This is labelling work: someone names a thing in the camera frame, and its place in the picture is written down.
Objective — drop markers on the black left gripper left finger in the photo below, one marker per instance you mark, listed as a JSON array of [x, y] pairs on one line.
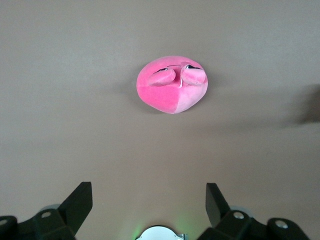
[[50, 225]]

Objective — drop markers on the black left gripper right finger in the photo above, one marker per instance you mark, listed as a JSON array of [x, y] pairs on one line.
[[237, 227]]

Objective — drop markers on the pink plush frog toy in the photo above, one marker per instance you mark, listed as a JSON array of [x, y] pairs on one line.
[[162, 97]]

